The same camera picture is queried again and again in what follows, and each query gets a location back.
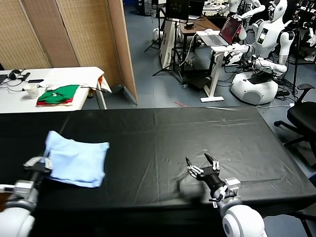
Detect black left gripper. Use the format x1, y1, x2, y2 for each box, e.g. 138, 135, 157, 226
23, 156, 54, 174

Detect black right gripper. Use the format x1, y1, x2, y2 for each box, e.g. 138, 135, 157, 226
185, 153, 227, 191

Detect light blue t-shirt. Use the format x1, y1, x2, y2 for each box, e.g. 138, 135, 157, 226
44, 130, 110, 188

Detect wide black tablecloth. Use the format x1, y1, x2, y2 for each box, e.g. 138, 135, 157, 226
24, 106, 316, 220

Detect red folded shirt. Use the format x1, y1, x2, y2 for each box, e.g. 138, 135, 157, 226
37, 97, 75, 107

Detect white table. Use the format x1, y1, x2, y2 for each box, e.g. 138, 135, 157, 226
0, 67, 108, 114

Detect green folded shirt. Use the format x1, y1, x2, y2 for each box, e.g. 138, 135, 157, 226
37, 84, 80, 105

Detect white standing desk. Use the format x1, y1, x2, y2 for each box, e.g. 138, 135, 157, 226
196, 31, 250, 103

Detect white cloth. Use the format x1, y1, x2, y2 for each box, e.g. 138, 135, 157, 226
39, 67, 113, 94

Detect black headphones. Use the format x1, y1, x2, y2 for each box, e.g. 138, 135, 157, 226
8, 70, 23, 80

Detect black office chair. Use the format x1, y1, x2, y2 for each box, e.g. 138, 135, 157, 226
274, 83, 316, 166

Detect black tripod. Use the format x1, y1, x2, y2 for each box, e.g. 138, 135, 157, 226
153, 18, 190, 86

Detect open laptop red screen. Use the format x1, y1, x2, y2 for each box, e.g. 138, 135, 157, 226
199, 16, 242, 47

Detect white board panel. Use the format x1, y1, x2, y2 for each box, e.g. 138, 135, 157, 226
159, 19, 179, 70

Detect black light stand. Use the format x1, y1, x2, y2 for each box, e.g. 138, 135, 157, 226
291, 14, 302, 96

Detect brown cardboard board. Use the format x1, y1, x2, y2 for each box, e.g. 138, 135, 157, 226
0, 0, 138, 104

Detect brown wooden desk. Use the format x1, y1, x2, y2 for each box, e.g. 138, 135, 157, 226
179, 16, 222, 75

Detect black monitor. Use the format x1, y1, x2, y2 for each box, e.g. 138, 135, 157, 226
165, 0, 190, 21

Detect slim white humanoid robot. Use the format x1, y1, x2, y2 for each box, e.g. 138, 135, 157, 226
217, 0, 266, 40

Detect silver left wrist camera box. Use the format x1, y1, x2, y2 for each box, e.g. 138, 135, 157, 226
0, 180, 35, 198

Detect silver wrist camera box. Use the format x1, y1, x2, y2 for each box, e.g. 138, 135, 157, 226
224, 177, 241, 198
0, 180, 35, 198

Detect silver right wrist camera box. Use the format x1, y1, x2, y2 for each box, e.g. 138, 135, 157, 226
224, 177, 241, 198

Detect black cable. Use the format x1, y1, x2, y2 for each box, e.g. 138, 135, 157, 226
0, 78, 28, 93

